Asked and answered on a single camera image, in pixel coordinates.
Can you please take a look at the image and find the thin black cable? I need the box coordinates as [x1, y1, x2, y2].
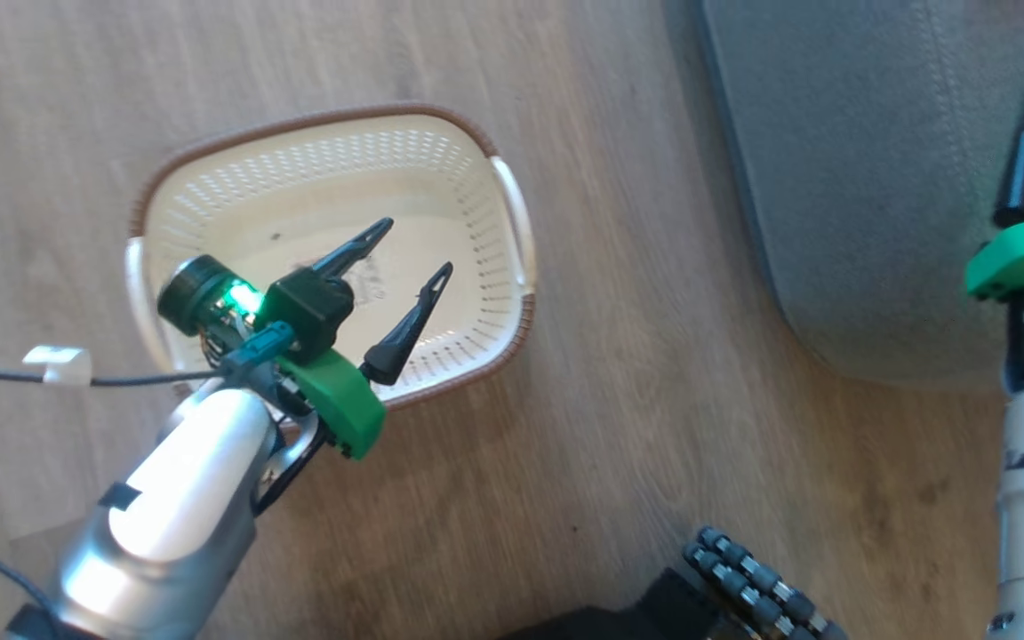
[0, 367, 230, 614]

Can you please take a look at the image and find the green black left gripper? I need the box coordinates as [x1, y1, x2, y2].
[263, 217, 454, 460]

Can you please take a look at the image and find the white cable clip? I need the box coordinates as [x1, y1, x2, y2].
[23, 346, 92, 387]

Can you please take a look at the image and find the grey sofa seat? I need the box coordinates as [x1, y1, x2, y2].
[690, 0, 1024, 389]

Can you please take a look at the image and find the cream perforated laundry basket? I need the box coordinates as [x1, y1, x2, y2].
[125, 104, 537, 412]

